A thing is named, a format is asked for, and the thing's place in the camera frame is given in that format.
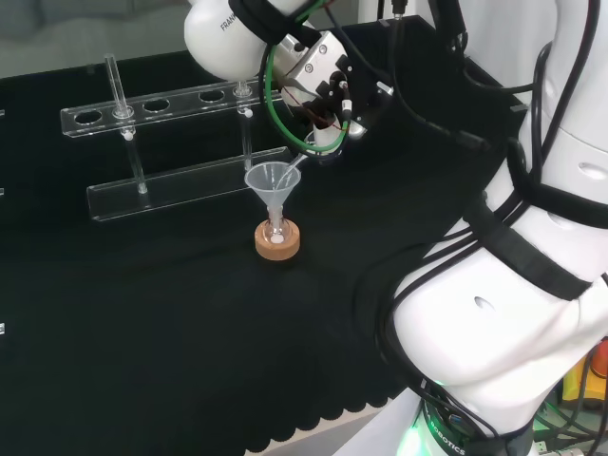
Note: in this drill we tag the grey tape piece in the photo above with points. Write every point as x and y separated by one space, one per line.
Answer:
519 108

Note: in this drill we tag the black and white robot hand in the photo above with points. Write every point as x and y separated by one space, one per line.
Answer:
328 135

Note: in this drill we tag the black bench cloth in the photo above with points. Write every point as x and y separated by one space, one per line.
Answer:
142 309

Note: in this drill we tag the yellow stop button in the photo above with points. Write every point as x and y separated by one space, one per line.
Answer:
599 375

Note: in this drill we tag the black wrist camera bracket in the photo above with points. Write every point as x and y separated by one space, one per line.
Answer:
366 81

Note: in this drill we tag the clear acrylic funnel stand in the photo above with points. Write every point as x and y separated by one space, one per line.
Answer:
190 183

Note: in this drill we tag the clear plastic funnel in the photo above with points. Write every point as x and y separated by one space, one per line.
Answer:
259 184

